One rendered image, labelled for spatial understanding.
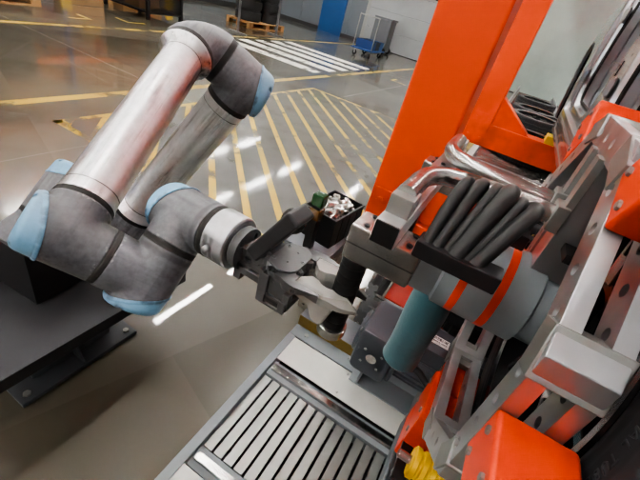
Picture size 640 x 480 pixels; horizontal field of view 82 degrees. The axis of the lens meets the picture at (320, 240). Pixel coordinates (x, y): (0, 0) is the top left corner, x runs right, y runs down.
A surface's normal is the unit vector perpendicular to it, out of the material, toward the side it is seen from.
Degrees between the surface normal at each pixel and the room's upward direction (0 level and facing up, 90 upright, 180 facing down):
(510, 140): 90
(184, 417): 0
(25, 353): 0
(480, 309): 94
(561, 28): 90
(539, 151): 90
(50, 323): 0
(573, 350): 45
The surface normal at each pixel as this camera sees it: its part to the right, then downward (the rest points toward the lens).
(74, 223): 0.71, -0.32
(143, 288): 0.40, 0.18
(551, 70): -0.50, 0.39
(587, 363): -0.18, -0.29
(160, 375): 0.23, -0.81
